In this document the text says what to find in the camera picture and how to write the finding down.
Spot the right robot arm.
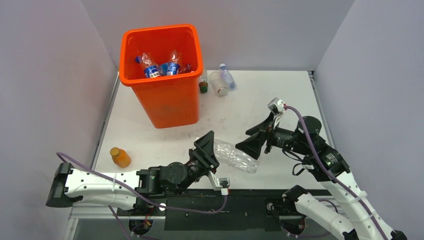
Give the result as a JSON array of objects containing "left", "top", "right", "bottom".
[{"left": 235, "top": 113, "right": 407, "bottom": 240}]

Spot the clear crushed bottle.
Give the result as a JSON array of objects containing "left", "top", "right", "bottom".
[{"left": 208, "top": 71, "right": 229, "bottom": 97}]

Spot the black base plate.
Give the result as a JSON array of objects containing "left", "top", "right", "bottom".
[{"left": 92, "top": 188, "right": 365, "bottom": 232}]

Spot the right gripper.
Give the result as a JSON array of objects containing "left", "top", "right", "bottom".
[{"left": 235, "top": 110, "right": 309, "bottom": 159}]

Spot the small clear water bottle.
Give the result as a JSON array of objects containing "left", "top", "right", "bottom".
[{"left": 219, "top": 63, "right": 237, "bottom": 91}]

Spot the green cap brown bottle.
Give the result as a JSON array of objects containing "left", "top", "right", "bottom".
[{"left": 198, "top": 75, "right": 209, "bottom": 94}]

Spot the blue cap pepsi bottle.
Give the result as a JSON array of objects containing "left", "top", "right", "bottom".
[{"left": 163, "top": 50, "right": 182, "bottom": 76}]

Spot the pepsi bottle back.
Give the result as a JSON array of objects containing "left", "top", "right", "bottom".
[{"left": 135, "top": 52, "right": 162, "bottom": 78}]

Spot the small orange juice bottle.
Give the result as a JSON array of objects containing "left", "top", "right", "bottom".
[{"left": 109, "top": 147, "right": 132, "bottom": 168}]

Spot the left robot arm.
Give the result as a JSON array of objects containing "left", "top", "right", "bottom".
[{"left": 45, "top": 130, "right": 230, "bottom": 216}]

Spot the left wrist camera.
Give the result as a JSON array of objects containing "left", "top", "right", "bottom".
[{"left": 207, "top": 171, "right": 231, "bottom": 196}]

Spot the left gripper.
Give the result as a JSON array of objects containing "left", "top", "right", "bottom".
[{"left": 174, "top": 130, "right": 219, "bottom": 195}]

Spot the orange plastic bin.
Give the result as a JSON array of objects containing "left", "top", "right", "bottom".
[{"left": 119, "top": 23, "right": 204, "bottom": 129}]

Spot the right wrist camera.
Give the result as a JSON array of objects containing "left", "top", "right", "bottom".
[{"left": 267, "top": 97, "right": 286, "bottom": 116}]

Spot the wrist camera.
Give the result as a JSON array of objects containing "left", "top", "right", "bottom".
[
  {"left": 267, "top": 97, "right": 286, "bottom": 116},
  {"left": 207, "top": 171, "right": 231, "bottom": 196}
]

